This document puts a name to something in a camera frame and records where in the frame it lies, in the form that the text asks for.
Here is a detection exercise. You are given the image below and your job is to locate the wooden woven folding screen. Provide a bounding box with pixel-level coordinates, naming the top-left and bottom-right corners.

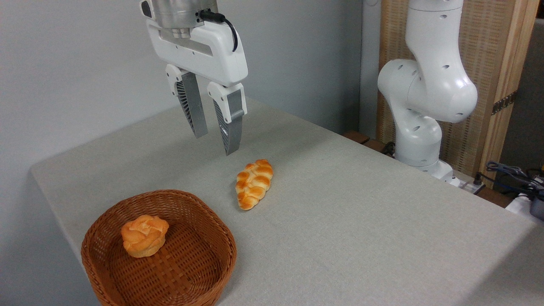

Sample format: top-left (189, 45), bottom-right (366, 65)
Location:
top-left (376, 0), bottom-right (540, 188)

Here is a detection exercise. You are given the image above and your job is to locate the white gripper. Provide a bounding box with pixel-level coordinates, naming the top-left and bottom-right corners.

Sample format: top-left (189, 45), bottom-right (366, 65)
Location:
top-left (146, 19), bottom-right (249, 156)

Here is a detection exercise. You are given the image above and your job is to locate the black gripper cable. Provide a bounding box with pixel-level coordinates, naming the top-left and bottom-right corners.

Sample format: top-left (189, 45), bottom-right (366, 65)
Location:
top-left (200, 9), bottom-right (239, 53)

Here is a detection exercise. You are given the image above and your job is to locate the brown wicker basket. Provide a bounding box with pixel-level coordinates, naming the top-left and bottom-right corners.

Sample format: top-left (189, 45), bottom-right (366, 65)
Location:
top-left (81, 190), bottom-right (237, 306)

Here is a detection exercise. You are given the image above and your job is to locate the round orange bread roll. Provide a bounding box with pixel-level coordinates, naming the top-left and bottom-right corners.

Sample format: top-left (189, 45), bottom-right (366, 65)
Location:
top-left (121, 215), bottom-right (170, 258)

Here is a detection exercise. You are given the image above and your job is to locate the braided golden bread loaf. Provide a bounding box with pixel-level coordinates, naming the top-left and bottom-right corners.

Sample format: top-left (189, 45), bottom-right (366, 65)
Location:
top-left (236, 159), bottom-right (274, 211)

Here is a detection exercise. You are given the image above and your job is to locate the black cable bundle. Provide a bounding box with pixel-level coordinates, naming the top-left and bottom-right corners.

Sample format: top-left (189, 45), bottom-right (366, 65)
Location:
top-left (486, 161), bottom-right (544, 200)

